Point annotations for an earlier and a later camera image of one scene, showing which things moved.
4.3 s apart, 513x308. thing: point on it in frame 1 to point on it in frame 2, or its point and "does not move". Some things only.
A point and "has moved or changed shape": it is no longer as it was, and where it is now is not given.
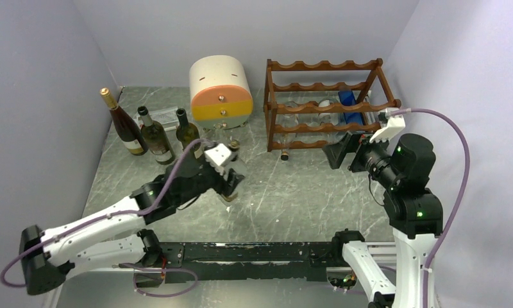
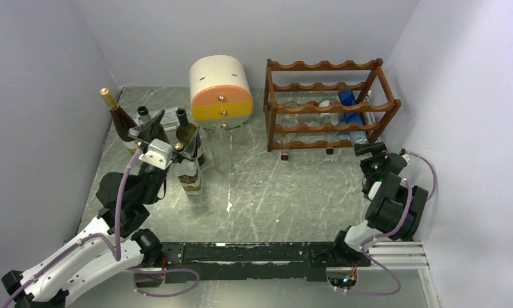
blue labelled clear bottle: (347, 98) does not move
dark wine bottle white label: (186, 132) does not move
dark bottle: (235, 178) has moved or changed shape
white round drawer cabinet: (221, 92) does not move
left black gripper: (226, 185) to (145, 130)
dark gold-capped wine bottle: (129, 134) does not move
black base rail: (215, 260) does not move
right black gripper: (335, 153) to (376, 149)
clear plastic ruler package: (168, 117) does not move
